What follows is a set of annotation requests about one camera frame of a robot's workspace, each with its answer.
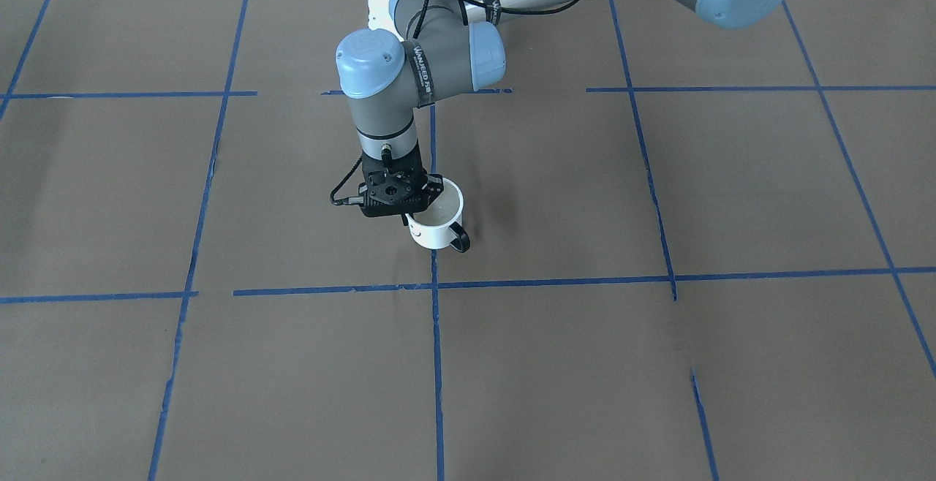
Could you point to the white smiley mug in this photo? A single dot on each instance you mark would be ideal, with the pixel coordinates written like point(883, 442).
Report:
point(442, 223)

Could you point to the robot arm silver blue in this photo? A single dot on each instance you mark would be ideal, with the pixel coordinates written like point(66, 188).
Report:
point(437, 49)

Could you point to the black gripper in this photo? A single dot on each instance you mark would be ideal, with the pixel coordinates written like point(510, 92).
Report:
point(433, 186)

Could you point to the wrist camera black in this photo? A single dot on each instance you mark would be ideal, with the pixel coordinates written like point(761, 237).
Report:
point(399, 192)

